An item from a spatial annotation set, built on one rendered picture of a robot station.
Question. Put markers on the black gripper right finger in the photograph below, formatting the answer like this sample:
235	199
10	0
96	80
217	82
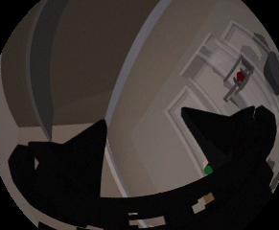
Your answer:
216	134

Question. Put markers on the brown cube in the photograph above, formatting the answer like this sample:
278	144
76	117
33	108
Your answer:
208	198

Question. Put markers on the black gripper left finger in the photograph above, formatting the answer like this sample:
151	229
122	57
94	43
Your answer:
81	157

